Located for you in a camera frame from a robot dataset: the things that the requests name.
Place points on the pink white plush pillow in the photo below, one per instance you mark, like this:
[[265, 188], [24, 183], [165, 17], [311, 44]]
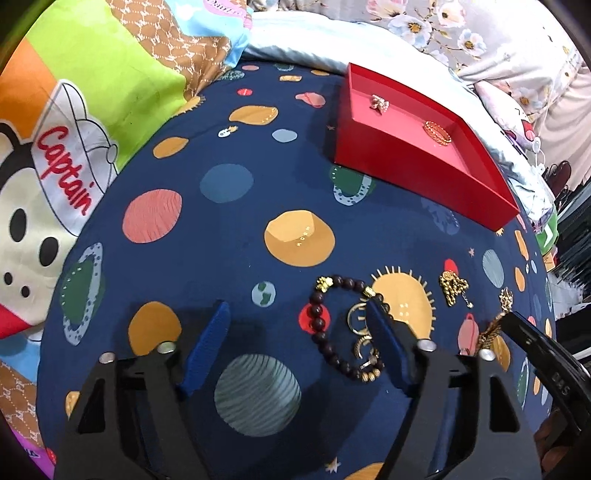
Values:
[[503, 106]]

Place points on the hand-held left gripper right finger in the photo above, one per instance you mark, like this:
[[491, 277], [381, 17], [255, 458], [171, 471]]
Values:
[[388, 344]]

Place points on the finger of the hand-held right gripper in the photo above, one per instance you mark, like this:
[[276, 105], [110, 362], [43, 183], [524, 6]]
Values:
[[549, 364]]

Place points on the grey floral cloth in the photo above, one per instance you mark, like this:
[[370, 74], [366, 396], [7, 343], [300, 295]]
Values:
[[461, 27]]

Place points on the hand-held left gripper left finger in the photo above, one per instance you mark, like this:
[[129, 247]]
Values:
[[207, 344]]

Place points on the beige curtain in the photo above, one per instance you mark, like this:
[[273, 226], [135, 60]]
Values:
[[563, 120]]

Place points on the green cloth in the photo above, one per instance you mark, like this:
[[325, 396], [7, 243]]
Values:
[[549, 230]]

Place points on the red shallow box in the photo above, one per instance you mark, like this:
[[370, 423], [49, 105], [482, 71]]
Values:
[[392, 154]]

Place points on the navy planet print blanket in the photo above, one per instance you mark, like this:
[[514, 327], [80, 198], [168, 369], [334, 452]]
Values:
[[207, 217]]

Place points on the colourful cartoon monkey blanket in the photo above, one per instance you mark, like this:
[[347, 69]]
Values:
[[92, 69]]

